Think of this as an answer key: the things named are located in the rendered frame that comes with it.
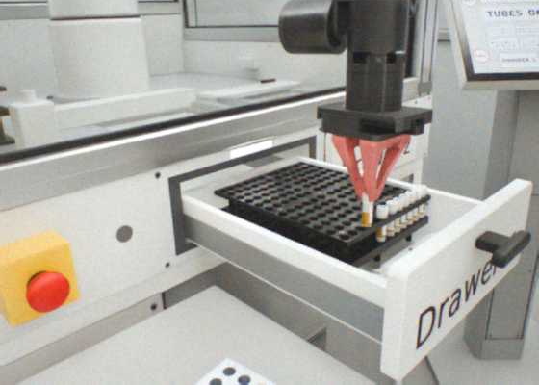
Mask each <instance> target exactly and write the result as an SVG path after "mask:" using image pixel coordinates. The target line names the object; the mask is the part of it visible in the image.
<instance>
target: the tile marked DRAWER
mask: <svg viewBox="0 0 539 385"><path fill-rule="evenodd" d="M498 55H499V59H500V67H501V69H517V68H539V58H538V55H537V52H524V51H511V52H498Z"/></svg>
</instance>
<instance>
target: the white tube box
mask: <svg viewBox="0 0 539 385"><path fill-rule="evenodd" d="M195 385H276V384H274V383H272V382H271V381H269V380H267V379H266V378H264V377H263V376H262V375H260V374H258V373H256V372H254V371H252V370H250V369H248V368H247V367H245V366H243V365H239V364H238V363H237V362H235V361H233V360H231V359H229V358H226V359H225V360H224V361H223V362H222V363H220V364H218V365H217V366H216V367H214V368H213V369H212V370H211V371H210V372H209V373H208V374H207V375H206V376H204V377H203V378H202V379H201V380H200V381H198V382H197V383H196V384H195Z"/></svg>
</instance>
